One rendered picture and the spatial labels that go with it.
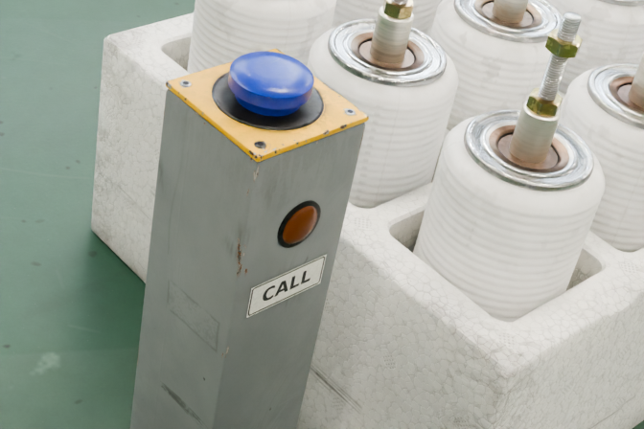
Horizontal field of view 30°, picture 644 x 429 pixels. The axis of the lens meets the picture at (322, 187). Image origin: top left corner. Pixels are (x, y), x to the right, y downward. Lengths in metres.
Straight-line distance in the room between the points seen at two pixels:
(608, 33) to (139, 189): 0.36
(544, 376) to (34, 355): 0.36
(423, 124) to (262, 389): 0.20
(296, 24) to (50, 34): 0.47
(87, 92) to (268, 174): 0.61
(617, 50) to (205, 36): 0.30
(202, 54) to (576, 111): 0.25
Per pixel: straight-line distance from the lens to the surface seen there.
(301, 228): 0.58
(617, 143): 0.75
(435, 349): 0.69
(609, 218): 0.78
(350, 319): 0.74
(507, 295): 0.71
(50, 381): 0.86
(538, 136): 0.68
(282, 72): 0.56
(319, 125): 0.56
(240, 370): 0.63
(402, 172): 0.76
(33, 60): 1.18
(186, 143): 0.58
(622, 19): 0.90
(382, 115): 0.73
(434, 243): 0.71
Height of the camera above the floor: 0.62
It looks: 36 degrees down
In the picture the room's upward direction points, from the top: 12 degrees clockwise
